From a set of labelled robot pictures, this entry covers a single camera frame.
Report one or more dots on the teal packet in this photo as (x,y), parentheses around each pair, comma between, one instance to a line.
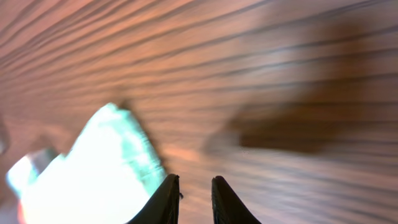
(109,174)

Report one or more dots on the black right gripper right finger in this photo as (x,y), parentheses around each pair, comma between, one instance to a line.
(227,206)

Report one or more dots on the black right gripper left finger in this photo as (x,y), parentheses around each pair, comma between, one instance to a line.
(163,206)

